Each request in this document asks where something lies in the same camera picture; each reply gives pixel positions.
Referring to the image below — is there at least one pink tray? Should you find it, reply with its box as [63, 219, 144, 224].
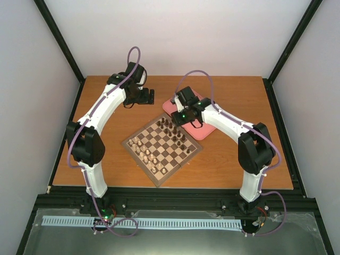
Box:
[163, 98, 216, 141]

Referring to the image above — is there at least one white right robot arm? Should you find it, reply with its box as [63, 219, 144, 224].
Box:
[171, 87, 276, 215]

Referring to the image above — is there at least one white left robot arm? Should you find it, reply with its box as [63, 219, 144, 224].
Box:
[66, 62, 155, 214]

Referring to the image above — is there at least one light blue cable duct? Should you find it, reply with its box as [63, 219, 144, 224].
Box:
[41, 216, 242, 231]

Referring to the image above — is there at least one wooden chessboard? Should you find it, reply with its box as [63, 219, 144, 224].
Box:
[122, 113, 202, 187]

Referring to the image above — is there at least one black aluminium frame rail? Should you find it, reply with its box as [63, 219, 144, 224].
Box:
[33, 186, 320, 217]

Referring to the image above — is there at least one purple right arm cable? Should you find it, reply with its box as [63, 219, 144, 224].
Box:
[175, 70, 287, 237]

